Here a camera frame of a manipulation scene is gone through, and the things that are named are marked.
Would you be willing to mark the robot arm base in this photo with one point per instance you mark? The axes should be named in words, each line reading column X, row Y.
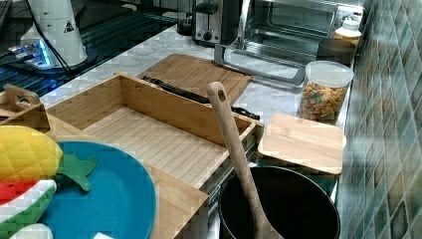
column 53, row 45

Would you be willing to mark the plush watermelon slice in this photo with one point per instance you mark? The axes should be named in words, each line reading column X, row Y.
column 23, row 203

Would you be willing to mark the wooden spoon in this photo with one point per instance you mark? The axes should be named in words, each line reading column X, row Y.
column 220, row 104

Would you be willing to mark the large bamboo cutting board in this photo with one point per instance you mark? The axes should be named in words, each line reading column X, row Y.
column 194, row 74

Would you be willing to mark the dark cylindrical cup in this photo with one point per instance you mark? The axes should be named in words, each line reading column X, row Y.
column 335, row 50

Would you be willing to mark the stainless toaster oven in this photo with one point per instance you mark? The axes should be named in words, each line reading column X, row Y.
column 277, row 38

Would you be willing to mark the wooden tea box holder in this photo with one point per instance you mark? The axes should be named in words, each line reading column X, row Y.
column 22, row 107

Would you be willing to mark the clear cereal container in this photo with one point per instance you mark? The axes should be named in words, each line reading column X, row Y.
column 324, row 91

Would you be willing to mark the black coffee grinder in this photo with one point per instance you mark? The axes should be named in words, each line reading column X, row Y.
column 184, row 17

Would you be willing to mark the yellow plush pineapple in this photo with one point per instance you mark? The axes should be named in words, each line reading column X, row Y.
column 27, row 154

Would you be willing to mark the white capped seasoning bottle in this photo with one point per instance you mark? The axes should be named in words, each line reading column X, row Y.
column 348, row 31

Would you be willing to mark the black and silver toaster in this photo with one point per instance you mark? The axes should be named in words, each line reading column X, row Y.
column 215, row 21

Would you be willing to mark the blue round plate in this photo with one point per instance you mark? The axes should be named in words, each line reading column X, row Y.
column 121, row 203

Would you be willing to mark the black utensil pot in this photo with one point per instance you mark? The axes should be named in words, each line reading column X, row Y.
column 295, row 205

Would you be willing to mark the white plush item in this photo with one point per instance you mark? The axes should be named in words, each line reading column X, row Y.
column 34, row 231

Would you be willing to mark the teal container with bamboo lid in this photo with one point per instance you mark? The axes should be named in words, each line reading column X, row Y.
column 313, row 147

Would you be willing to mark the bamboo drawer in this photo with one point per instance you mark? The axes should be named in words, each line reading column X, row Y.
column 176, row 135

